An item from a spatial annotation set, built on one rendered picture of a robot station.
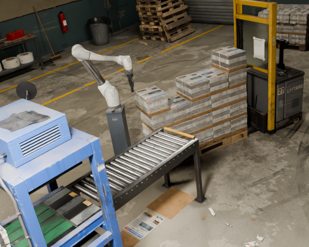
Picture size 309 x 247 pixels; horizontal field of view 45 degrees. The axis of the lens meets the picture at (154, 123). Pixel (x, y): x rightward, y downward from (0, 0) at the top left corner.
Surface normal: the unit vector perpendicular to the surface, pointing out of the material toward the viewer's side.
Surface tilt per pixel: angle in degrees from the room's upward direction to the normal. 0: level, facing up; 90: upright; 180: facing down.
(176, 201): 0
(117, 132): 90
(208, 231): 0
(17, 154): 90
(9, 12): 90
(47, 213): 0
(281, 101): 90
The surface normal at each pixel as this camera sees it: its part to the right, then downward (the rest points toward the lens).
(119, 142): -0.09, 0.47
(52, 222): -0.13, -0.88
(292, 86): 0.46, 0.35
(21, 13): 0.73, 0.22
